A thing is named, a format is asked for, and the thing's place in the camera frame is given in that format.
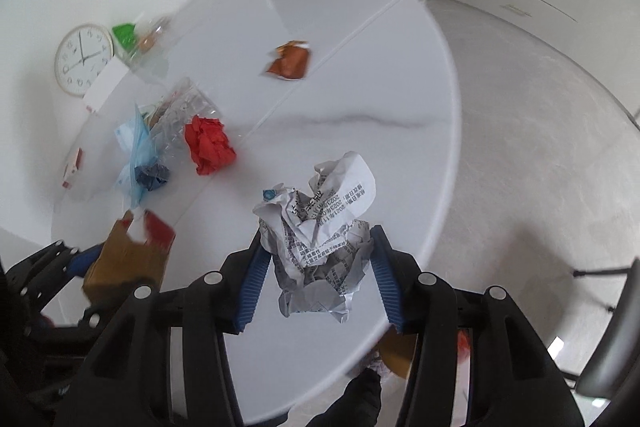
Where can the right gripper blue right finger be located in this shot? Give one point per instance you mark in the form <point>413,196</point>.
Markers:
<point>513,379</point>

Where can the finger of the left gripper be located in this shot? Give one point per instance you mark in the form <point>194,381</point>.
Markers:
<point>42,275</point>
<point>82,261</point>

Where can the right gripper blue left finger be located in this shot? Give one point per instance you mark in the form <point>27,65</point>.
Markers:
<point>162,361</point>

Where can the brown paper bag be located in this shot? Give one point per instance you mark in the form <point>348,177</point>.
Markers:
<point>124,264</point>

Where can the dark blue paper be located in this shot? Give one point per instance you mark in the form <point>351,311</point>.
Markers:
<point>151,177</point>

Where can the clear plastic packaging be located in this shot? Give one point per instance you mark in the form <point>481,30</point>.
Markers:
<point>172,115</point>

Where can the red paper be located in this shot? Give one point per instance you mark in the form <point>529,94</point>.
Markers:
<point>209,146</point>

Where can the white printed paper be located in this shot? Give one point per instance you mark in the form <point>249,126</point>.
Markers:
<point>319,243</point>

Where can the orange brown snack wrapper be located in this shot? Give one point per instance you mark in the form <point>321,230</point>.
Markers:
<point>291,62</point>

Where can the light blue face mask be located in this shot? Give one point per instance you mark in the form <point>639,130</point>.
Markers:
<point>133,138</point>

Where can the white plastic trash bin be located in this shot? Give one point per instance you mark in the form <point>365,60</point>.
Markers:
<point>461,393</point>

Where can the brown round stool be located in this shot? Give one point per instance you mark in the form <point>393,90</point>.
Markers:
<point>397,352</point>

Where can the small pink white box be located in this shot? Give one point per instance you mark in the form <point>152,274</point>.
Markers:
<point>72,166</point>

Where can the person's black trouser legs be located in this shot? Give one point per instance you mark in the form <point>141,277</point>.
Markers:
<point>358,406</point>

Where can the grey chair near bin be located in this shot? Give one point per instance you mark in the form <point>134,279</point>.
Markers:
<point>618,350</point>

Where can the white card envelope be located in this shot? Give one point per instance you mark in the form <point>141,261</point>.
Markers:
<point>104,85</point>

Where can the clear plastic food container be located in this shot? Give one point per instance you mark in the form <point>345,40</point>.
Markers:
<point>154,39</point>

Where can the green plastic bag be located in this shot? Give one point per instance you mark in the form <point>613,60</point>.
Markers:
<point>125,35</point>

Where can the white round table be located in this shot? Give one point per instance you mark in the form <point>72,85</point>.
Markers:
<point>381,82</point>

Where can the white round wall clock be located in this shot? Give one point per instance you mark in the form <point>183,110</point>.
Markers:
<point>80,58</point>

